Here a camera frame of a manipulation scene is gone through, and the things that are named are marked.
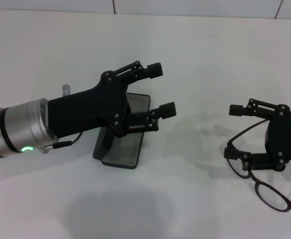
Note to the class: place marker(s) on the small metal wrist stud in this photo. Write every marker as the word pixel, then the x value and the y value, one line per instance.
pixel 66 90

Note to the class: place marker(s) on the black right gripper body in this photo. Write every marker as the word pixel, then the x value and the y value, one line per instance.
pixel 285 139

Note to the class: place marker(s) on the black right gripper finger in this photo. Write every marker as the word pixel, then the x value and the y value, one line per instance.
pixel 255 160
pixel 236 110

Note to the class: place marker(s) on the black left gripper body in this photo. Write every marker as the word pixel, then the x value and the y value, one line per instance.
pixel 85 112

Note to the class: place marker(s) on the black glasses case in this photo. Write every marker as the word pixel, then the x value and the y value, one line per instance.
pixel 125 154

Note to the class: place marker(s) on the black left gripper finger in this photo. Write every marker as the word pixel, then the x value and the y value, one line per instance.
pixel 154 69
pixel 166 110

